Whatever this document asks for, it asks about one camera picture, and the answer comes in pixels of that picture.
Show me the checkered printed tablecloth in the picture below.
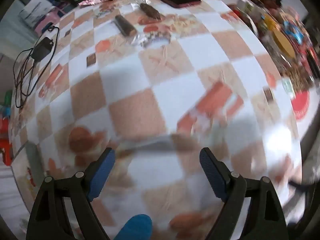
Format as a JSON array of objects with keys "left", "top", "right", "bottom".
[{"left": 7, "top": 0, "right": 313, "bottom": 240}]

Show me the pile of assorted snacks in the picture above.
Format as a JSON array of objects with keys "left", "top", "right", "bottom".
[{"left": 222, "top": 0, "right": 320, "bottom": 94}]

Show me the dark brown snack bar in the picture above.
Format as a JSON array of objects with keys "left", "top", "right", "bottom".
[
  {"left": 139, "top": 3, "right": 162, "bottom": 21},
  {"left": 114, "top": 15, "right": 137, "bottom": 37}
]

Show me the white and blue box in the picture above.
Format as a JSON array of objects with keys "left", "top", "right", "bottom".
[{"left": 18, "top": 0, "right": 53, "bottom": 28}]

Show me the person's left hand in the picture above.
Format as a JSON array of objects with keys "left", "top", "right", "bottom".
[{"left": 114, "top": 214, "right": 153, "bottom": 240}]

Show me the pink plastic stool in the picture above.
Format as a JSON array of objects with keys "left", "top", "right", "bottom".
[{"left": 34, "top": 5, "right": 67, "bottom": 34}]

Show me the black charger cable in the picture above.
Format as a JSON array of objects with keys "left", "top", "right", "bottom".
[{"left": 14, "top": 26, "right": 60, "bottom": 108}]

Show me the clear crumpled wrapper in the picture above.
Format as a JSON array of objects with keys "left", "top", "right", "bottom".
[{"left": 132, "top": 32, "right": 171, "bottom": 48}]

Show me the red round lid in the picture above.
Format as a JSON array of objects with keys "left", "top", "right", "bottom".
[{"left": 292, "top": 90, "right": 311, "bottom": 121}]

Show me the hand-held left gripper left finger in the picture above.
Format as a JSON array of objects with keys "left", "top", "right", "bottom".
[{"left": 26, "top": 147, "right": 116, "bottom": 240}]

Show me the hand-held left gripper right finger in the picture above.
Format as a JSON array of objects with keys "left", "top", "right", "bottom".
[{"left": 199, "top": 147, "right": 289, "bottom": 240}]

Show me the black charger adapter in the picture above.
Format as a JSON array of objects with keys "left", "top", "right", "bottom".
[{"left": 31, "top": 37, "right": 54, "bottom": 62}]

